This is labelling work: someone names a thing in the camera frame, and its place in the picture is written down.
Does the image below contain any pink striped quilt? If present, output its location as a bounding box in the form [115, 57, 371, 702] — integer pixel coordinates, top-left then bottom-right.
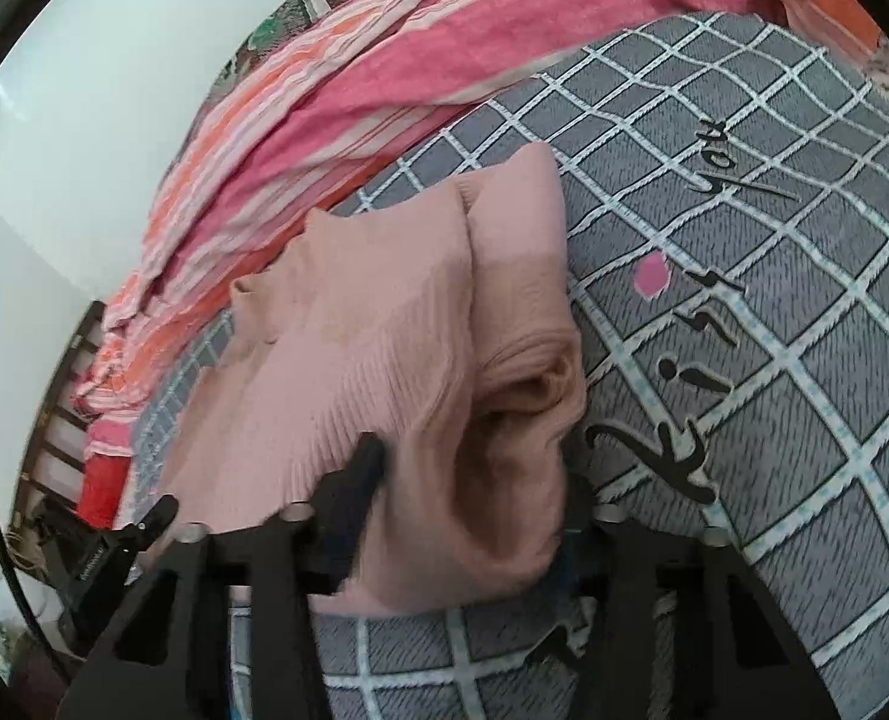
[77, 0, 882, 457]

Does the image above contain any dark wooden headboard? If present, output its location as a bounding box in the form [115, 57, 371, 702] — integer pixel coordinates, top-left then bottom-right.
[8, 301, 104, 532]

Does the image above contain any grey checked bed sheet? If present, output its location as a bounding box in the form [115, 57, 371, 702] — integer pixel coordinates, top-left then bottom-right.
[124, 10, 889, 720]

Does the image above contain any pink knit sweater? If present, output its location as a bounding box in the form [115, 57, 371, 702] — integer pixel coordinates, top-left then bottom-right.
[158, 143, 586, 616]

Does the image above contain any red pillow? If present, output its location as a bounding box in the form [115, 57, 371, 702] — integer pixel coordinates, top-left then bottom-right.
[77, 454, 131, 528]

